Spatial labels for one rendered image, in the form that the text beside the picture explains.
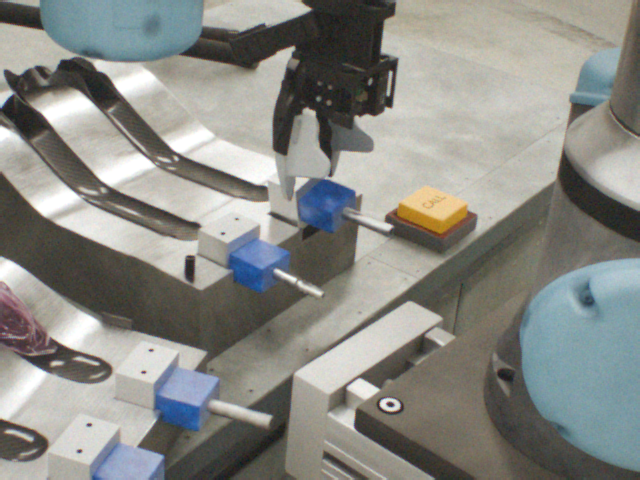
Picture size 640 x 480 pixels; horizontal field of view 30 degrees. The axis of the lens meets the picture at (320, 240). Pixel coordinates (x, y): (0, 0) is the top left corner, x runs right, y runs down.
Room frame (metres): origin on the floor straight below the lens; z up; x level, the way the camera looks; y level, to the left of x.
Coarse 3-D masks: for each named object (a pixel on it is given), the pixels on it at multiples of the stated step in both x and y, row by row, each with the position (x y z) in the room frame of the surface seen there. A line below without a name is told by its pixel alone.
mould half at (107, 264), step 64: (128, 64) 1.30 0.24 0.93; (0, 128) 1.11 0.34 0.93; (64, 128) 1.15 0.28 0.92; (192, 128) 1.24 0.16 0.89; (0, 192) 1.06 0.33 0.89; (64, 192) 1.07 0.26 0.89; (128, 192) 1.09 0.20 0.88; (192, 192) 1.10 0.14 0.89; (64, 256) 1.01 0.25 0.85; (128, 256) 0.96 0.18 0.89; (320, 256) 1.07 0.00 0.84; (192, 320) 0.92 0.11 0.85; (256, 320) 0.98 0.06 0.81
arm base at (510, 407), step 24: (504, 336) 0.61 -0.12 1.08; (504, 360) 0.60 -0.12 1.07; (504, 384) 0.58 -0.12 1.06; (504, 408) 0.57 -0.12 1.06; (528, 408) 0.55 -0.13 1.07; (504, 432) 0.56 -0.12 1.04; (528, 432) 0.55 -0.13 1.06; (552, 432) 0.54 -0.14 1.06; (528, 456) 0.54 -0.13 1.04; (552, 456) 0.54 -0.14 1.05; (576, 456) 0.53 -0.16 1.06
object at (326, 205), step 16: (272, 176) 1.06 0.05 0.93; (272, 192) 1.06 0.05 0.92; (304, 192) 1.05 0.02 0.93; (320, 192) 1.05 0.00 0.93; (336, 192) 1.05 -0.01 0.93; (352, 192) 1.05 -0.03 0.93; (272, 208) 1.06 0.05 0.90; (288, 208) 1.05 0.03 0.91; (304, 208) 1.04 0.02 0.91; (320, 208) 1.03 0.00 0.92; (336, 208) 1.03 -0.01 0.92; (352, 208) 1.05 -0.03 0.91; (304, 224) 1.05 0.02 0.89; (320, 224) 1.03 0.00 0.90; (336, 224) 1.03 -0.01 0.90; (368, 224) 1.02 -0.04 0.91; (384, 224) 1.01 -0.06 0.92
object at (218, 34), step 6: (204, 30) 1.69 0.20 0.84; (210, 30) 1.70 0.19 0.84; (216, 30) 1.70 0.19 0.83; (222, 30) 1.71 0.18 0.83; (228, 30) 1.71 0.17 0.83; (234, 30) 1.72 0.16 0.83; (240, 30) 1.72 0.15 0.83; (204, 36) 1.69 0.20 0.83; (210, 36) 1.69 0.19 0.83; (216, 36) 1.69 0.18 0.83; (222, 36) 1.70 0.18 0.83; (228, 36) 1.70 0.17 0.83; (234, 36) 1.71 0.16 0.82
